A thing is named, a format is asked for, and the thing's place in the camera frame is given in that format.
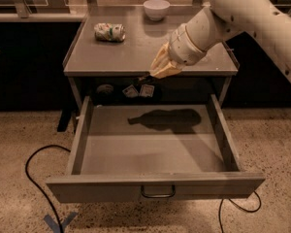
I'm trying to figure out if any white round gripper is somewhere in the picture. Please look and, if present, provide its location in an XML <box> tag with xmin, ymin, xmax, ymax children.
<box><xmin>149</xmin><ymin>23</ymin><xmax>206</xmax><ymax>79</ymax></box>

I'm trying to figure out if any black rxbar chocolate bar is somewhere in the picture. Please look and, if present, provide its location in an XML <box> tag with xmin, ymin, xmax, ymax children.
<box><xmin>138</xmin><ymin>75</ymin><xmax>153</xmax><ymax>82</ymax></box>

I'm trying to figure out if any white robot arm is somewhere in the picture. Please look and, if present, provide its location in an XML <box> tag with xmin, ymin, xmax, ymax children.
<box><xmin>149</xmin><ymin>0</ymin><xmax>291</xmax><ymax>83</ymax></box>

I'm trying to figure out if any grey open top drawer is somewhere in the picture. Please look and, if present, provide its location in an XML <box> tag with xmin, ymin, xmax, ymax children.
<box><xmin>47</xmin><ymin>96</ymin><xmax>265</xmax><ymax>203</ymax></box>

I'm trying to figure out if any white paper tag right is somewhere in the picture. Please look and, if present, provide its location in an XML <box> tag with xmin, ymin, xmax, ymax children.
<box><xmin>139</xmin><ymin>84</ymin><xmax>154</xmax><ymax>97</ymax></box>

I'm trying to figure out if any white paper tag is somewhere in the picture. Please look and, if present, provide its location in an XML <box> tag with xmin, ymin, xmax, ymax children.
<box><xmin>122</xmin><ymin>84</ymin><xmax>139</xmax><ymax>98</ymax></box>
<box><xmin>139</xmin><ymin>84</ymin><xmax>154</xmax><ymax>97</ymax></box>

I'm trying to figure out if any white paper tag left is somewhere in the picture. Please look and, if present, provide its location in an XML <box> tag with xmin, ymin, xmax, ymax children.
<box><xmin>122</xmin><ymin>84</ymin><xmax>139</xmax><ymax>98</ymax></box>

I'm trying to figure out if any grey cabinet table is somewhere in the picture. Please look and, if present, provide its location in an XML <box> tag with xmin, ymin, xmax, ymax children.
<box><xmin>64</xmin><ymin>6</ymin><xmax>239</xmax><ymax>106</ymax></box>

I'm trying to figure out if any white ceramic bowl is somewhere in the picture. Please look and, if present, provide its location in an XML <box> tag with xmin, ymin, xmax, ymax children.
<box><xmin>144</xmin><ymin>0</ymin><xmax>170</xmax><ymax>21</ymax></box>

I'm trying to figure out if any crushed green white can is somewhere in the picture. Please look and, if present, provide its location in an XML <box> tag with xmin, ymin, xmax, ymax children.
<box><xmin>94</xmin><ymin>22</ymin><xmax>125</xmax><ymax>43</ymax></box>

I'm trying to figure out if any dark counter cabinet right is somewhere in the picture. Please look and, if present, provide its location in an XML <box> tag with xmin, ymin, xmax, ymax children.
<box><xmin>223</xmin><ymin>33</ymin><xmax>291</xmax><ymax>108</ymax></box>

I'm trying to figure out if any dark counter cabinet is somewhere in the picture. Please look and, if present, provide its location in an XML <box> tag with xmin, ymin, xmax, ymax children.
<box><xmin>223</xmin><ymin>33</ymin><xmax>291</xmax><ymax>108</ymax></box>
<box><xmin>0</xmin><ymin>21</ymin><xmax>81</xmax><ymax>111</ymax></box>

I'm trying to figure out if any dark counter cabinet left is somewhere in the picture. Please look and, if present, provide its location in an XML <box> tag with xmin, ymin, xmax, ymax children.
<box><xmin>0</xmin><ymin>21</ymin><xmax>81</xmax><ymax>111</ymax></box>

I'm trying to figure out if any metal drawer handle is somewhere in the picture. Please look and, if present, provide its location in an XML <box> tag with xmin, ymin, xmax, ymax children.
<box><xmin>141</xmin><ymin>185</ymin><xmax>176</xmax><ymax>199</ymax></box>

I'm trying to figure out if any black floor cable left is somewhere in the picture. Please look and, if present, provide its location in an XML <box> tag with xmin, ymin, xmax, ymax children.
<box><xmin>24</xmin><ymin>144</ymin><xmax>72</xmax><ymax>233</ymax></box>

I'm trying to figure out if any black floor cable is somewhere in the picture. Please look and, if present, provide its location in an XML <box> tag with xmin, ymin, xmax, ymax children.
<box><xmin>24</xmin><ymin>144</ymin><xmax>72</xmax><ymax>233</ymax></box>
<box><xmin>217</xmin><ymin>190</ymin><xmax>262</xmax><ymax>233</ymax></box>

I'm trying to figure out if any black floor cable right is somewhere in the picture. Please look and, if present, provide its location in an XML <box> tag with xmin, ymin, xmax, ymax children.
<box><xmin>217</xmin><ymin>190</ymin><xmax>262</xmax><ymax>233</ymax></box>

